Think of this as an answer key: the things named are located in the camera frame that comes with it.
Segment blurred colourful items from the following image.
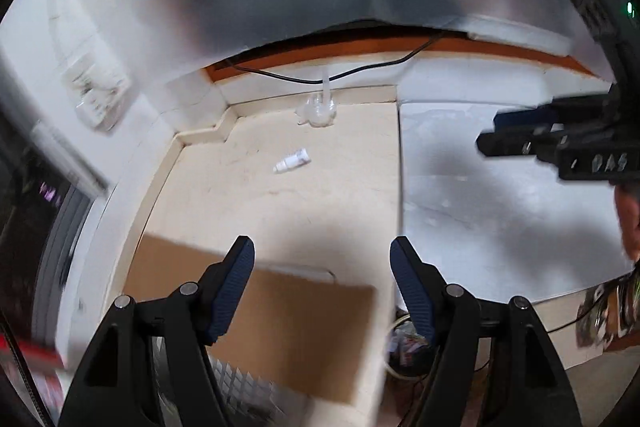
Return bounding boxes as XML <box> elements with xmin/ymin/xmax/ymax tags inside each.
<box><xmin>575</xmin><ymin>272</ymin><xmax>640</xmax><ymax>350</ymax></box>

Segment small white dropper bottle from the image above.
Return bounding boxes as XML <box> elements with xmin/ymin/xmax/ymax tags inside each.
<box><xmin>272</xmin><ymin>148</ymin><xmax>311</xmax><ymax>174</ymax></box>

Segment black power cable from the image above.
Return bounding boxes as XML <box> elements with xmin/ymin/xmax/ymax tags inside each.
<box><xmin>220</xmin><ymin>29</ymin><xmax>446</xmax><ymax>85</ymax></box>

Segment wire dish rack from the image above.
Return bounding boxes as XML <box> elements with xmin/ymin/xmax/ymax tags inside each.
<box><xmin>155</xmin><ymin>337</ymin><xmax>301</xmax><ymax>427</ymax></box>

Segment round dark trash bin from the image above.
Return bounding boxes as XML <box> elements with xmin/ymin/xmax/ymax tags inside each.
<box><xmin>382</xmin><ymin>312</ymin><xmax>436</xmax><ymax>378</ymax></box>

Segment dark glass window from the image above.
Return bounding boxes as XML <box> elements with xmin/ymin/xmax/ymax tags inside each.
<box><xmin>0</xmin><ymin>107</ymin><xmax>108</xmax><ymax>348</ymax></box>

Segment brown cardboard sheet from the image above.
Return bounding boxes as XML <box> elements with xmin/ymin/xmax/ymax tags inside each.
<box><xmin>122</xmin><ymin>232</ymin><xmax>378</xmax><ymax>405</ymax></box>

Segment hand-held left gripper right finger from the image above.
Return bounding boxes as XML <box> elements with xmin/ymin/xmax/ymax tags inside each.
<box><xmin>389</xmin><ymin>236</ymin><xmax>583</xmax><ymax>427</ymax></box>

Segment white wall socket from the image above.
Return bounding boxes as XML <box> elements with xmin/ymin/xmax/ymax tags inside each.
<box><xmin>60</xmin><ymin>57</ymin><xmax>133</xmax><ymax>132</ymax></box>

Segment thin black floor cable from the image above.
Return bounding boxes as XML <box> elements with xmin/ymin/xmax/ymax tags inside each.
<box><xmin>545</xmin><ymin>274</ymin><xmax>636</xmax><ymax>335</ymax></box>

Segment wooden window sill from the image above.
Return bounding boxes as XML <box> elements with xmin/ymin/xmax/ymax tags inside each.
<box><xmin>202</xmin><ymin>24</ymin><xmax>616</xmax><ymax>82</ymax></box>

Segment person's right hand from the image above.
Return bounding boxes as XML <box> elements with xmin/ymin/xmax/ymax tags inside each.
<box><xmin>614</xmin><ymin>181</ymin><xmax>640</xmax><ymax>260</ymax></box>

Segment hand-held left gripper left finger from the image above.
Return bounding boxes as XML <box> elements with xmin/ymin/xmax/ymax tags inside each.
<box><xmin>57</xmin><ymin>235</ymin><xmax>257</xmax><ymax>427</ymax></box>

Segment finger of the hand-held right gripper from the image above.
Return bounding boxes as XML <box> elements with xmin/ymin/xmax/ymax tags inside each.
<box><xmin>475</xmin><ymin>129</ymin><xmax>567</xmax><ymax>161</ymax></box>
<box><xmin>492</xmin><ymin>94</ymin><xmax>616</xmax><ymax>131</ymax></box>

